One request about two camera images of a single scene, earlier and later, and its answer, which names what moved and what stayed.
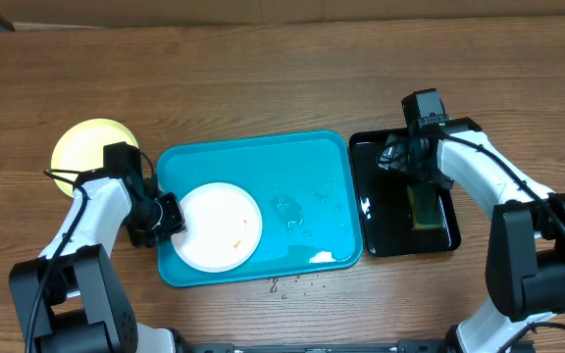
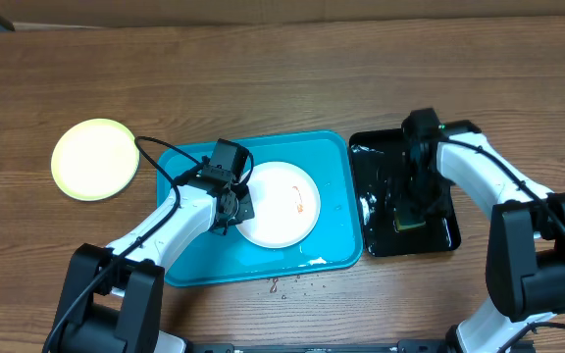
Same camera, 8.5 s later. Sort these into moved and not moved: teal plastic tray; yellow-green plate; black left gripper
Moved: black left gripper
Not moved: yellow-green plate; teal plastic tray
